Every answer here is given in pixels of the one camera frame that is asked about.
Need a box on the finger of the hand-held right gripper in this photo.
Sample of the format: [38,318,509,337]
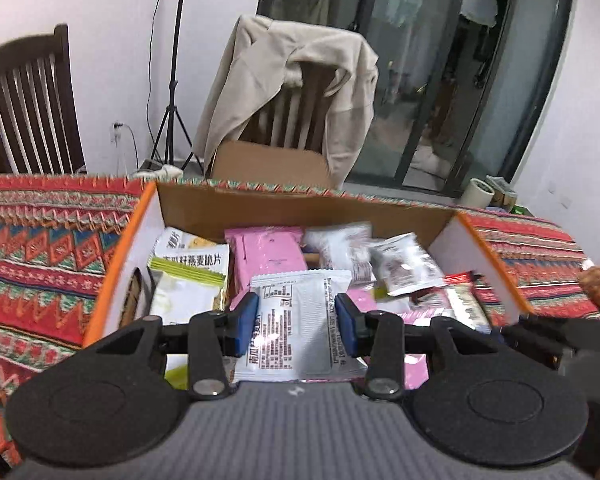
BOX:
[500,314,600,361]

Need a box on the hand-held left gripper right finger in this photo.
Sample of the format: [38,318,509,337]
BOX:
[333,291,517,403]

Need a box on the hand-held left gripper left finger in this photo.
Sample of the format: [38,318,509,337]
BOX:
[82,293,261,402]

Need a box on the single white snack sachet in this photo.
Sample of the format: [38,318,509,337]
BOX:
[231,269,368,385]

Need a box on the pile of snack packets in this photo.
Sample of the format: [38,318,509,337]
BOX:
[147,222,493,393]

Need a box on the red cardboard box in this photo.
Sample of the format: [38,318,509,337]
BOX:
[81,181,538,361]

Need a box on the plain cardboard carton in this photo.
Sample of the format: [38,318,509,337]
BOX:
[211,140,333,188]

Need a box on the white power strip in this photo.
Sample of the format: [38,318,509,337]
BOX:
[130,159,185,179]

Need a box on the brown chair under jacket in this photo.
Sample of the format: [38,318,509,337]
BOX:
[240,62,341,153]

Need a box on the red patterned tablecloth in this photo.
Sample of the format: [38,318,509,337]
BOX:
[0,172,600,466]

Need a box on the black sliding glass door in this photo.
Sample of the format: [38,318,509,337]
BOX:
[256,0,578,200]

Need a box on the studio light on stand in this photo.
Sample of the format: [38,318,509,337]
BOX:
[147,0,203,173]

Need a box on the beige jacket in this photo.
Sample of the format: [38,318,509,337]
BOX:
[192,14,380,188]

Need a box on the dark wooden chair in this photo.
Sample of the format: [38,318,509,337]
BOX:
[0,23,87,176]

